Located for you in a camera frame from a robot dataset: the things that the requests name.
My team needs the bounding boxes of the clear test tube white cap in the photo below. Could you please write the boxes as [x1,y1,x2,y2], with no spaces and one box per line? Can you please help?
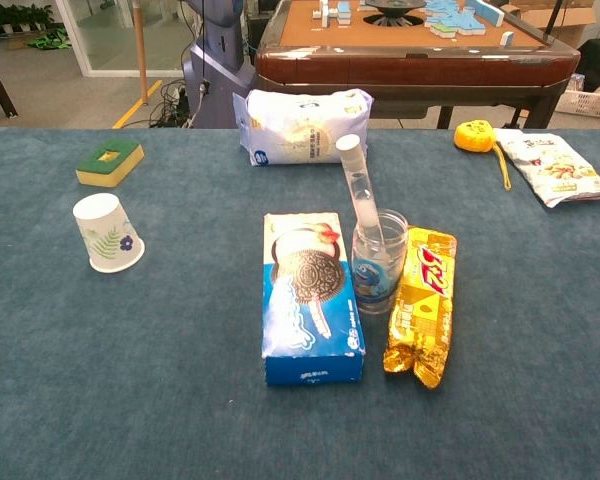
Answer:
[335,133,389,261]

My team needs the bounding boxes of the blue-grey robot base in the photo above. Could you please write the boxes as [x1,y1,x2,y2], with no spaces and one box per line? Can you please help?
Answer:
[181,0,257,130]

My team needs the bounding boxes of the blue Oreo cookie box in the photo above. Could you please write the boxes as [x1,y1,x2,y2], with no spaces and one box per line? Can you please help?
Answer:
[261,211,368,387]

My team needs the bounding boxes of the clear plastic jar blue cartoon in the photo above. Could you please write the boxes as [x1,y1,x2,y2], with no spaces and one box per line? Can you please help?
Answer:
[350,208,410,315]

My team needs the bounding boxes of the white rice bag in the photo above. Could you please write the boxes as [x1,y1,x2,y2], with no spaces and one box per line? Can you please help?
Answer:
[232,88,375,167]

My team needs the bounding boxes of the gold yellow snack wrapper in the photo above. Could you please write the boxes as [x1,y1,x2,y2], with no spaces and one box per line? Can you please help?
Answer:
[382,226,459,391]

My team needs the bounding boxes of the white floral paper cup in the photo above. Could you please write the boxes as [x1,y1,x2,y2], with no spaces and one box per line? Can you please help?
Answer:
[72,192,146,274]

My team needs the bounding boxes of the blue felt table mat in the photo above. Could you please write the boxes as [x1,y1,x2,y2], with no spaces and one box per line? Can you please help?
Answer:
[0,127,600,480]

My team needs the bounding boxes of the brown mahjong table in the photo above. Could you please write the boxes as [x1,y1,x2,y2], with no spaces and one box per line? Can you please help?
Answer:
[253,0,582,130]

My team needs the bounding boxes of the green yellow sponge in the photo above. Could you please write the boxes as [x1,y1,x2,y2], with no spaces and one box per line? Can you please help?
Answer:
[75,139,146,189]

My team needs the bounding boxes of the black mahjong table centre dome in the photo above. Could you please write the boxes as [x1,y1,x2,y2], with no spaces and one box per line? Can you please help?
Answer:
[363,0,428,27]

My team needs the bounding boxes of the wooden pole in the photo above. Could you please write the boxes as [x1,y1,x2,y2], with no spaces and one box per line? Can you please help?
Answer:
[132,0,150,106]

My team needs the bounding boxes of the white nut snack bag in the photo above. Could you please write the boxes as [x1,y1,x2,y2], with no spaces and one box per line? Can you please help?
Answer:
[493,128,600,209]

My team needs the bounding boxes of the white plastic basket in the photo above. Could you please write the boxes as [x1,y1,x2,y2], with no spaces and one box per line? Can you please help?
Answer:
[554,88,600,121]

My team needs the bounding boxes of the brown cardboard box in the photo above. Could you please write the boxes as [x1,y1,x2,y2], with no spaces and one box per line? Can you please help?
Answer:
[499,0,600,49]

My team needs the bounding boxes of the potted green plants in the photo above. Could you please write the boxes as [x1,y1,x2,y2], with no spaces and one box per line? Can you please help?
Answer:
[0,3,56,36]

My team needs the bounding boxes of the black floor cables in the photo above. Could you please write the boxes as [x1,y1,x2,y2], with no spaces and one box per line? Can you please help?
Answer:
[148,79,192,129]

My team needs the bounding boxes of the yellow toy with cord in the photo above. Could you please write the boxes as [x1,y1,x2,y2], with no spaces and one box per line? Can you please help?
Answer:
[453,119,513,192]

